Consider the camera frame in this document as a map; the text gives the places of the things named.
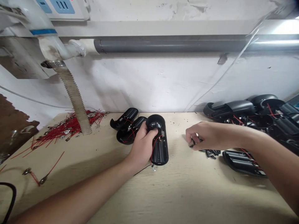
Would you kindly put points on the person's left hand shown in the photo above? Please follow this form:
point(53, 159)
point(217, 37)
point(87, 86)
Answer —
point(141, 147)

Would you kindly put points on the person's right hand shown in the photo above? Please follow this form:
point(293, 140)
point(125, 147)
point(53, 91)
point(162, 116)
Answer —
point(215, 136)

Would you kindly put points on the small black screw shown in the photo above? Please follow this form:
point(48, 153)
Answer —
point(193, 142)

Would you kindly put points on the pile of small black screws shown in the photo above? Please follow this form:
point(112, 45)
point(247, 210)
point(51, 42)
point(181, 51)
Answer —
point(210, 153)

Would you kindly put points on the pile of black housings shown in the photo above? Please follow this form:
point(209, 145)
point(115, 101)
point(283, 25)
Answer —
point(261, 114)

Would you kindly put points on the clear plastic tube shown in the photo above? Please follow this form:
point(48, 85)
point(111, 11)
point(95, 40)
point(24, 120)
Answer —
point(230, 67)

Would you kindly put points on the grey plastic pipe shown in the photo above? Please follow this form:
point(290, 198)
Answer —
point(186, 45)

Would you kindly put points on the brown rusty sheet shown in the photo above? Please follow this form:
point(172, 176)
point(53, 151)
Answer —
point(14, 126)

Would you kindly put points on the white plastic pipe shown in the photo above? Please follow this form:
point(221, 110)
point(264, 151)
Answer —
point(50, 39)

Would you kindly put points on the white power strip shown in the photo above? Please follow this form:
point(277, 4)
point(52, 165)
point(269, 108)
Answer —
point(63, 8)

